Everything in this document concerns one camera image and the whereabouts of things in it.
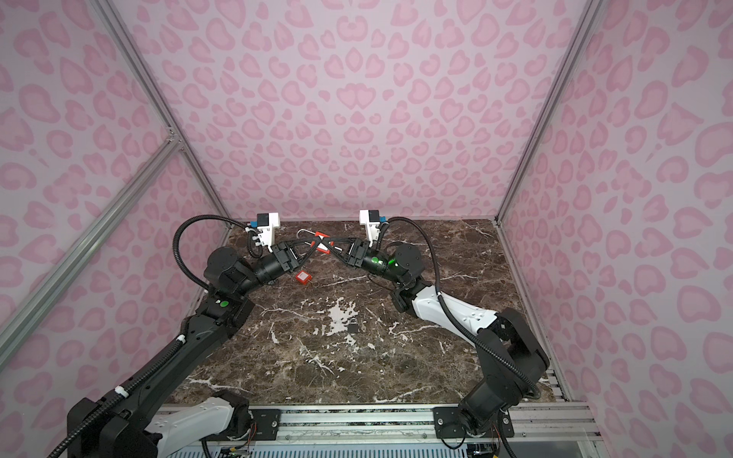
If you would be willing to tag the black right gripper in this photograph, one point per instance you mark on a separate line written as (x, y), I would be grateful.
(360, 255)

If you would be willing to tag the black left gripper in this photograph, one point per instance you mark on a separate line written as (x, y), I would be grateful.
(287, 260)

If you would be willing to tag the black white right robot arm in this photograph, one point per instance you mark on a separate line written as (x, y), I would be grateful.
(511, 359)

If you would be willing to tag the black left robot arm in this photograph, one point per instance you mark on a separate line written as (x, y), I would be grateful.
(116, 425)

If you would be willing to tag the red padlock far left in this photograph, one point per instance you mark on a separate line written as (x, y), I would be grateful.
(303, 277)

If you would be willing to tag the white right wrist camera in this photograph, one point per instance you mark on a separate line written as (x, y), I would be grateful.
(372, 220)

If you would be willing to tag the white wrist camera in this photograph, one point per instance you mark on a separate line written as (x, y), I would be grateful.
(372, 220)
(262, 230)

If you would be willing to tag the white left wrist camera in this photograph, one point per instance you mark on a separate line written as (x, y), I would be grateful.
(262, 230)

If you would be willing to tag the left corner aluminium post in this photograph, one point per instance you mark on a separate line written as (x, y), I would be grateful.
(124, 41)

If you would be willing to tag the corner aluminium post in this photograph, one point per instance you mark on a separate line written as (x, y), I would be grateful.
(124, 41)
(592, 15)

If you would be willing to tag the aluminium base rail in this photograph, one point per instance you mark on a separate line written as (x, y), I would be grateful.
(382, 430)

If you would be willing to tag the diagonal aluminium frame bar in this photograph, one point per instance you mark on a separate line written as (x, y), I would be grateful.
(37, 306)

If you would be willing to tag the right corner aluminium post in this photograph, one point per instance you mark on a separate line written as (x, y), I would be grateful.
(592, 15)

